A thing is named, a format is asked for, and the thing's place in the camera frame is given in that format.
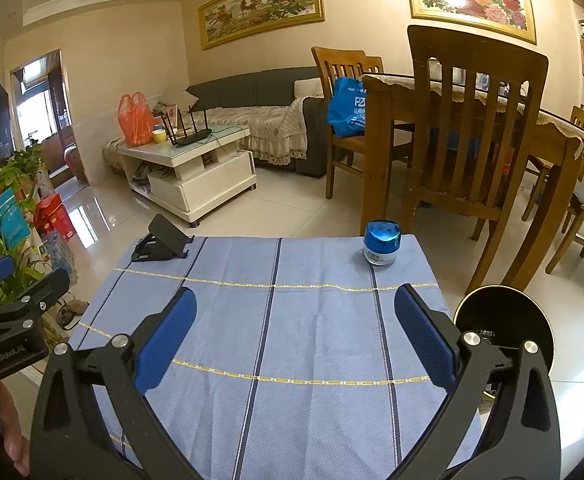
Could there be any green potted plant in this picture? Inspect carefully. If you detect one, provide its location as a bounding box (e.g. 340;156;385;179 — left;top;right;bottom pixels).
0;145;48;306

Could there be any pack of water bottles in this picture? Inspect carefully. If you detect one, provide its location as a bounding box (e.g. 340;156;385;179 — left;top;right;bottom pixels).
39;232;75;281

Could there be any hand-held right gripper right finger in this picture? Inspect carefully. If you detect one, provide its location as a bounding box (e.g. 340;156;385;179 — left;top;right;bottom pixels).
394;284;563;480

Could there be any dark grey sofa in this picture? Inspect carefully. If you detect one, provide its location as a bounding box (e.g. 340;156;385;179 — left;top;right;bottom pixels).
103;66;335;178

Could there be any beige lace table cover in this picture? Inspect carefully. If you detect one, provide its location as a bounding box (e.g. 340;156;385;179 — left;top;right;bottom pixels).
362;71;584;158

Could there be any person's left hand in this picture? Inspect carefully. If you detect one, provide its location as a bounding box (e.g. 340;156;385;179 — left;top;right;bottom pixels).
0;385;30;476

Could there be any white sofa pillow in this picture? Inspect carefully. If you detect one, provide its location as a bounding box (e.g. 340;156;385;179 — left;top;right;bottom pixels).
294;79;325;98

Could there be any blue lid glass jar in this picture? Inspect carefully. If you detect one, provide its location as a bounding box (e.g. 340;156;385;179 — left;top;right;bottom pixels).
362;220;403;267

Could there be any black router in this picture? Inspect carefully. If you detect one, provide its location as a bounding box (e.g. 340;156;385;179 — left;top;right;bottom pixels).
161;105;214;148

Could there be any orange plastic bag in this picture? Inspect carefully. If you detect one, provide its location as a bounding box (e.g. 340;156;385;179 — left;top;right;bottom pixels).
117;92;155;145

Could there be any white coffee table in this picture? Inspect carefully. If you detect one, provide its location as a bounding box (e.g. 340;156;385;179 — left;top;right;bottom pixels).
118;125;258;226

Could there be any black trash bin gold rim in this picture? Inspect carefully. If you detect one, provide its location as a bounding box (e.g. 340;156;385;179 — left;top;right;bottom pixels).
453;285;555;413

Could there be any horse painting gold frame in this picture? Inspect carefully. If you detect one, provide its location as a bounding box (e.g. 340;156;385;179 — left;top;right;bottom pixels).
198;0;325;51

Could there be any blue striped cloth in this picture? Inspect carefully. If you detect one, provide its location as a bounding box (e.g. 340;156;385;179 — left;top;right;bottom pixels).
67;234;483;480

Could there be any beige lace sofa cover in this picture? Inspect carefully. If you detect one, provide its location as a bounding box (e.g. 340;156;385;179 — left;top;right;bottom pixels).
104;95;323;166

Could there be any red white card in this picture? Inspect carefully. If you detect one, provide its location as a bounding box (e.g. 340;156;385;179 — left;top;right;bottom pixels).
159;102;180;131

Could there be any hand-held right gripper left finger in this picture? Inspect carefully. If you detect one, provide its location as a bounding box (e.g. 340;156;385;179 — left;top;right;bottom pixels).
29;287;205;480

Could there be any red gift box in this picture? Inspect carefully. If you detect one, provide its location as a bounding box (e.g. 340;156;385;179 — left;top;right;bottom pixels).
34;194;78;238

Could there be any blue gift box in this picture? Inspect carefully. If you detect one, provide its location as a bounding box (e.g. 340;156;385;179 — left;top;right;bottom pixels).
0;187;33;243

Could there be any black phone stand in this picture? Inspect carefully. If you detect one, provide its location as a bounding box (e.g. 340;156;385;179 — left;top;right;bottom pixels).
131;213;195;263

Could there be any brown slipper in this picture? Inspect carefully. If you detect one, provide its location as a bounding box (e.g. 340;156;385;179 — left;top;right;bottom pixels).
57;299;90;330

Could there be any wooden dining table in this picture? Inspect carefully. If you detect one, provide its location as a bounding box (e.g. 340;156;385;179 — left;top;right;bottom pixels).
359;72;584;293

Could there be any blue shopping bag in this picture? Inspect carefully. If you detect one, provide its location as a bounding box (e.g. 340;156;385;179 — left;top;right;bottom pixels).
327;77;368;137

